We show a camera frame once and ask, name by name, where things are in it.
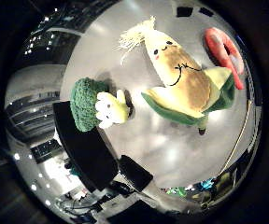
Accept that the green broccoli plush toy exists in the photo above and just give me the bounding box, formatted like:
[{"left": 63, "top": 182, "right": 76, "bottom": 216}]
[{"left": 69, "top": 77, "right": 131, "bottom": 133}]

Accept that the yellow corn plush toy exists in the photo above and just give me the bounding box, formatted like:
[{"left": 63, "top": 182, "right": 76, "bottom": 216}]
[{"left": 117, "top": 15, "right": 237, "bottom": 135}]

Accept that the black fabric container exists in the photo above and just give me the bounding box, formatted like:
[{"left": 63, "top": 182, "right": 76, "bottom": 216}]
[{"left": 52, "top": 101, "right": 120, "bottom": 193}]

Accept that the green bag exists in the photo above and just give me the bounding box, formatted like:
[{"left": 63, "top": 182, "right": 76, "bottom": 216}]
[{"left": 166, "top": 186, "right": 188, "bottom": 198}]

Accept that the thin cable on table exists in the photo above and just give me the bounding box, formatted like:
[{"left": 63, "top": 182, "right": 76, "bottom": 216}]
[{"left": 223, "top": 99, "right": 254, "bottom": 170}]

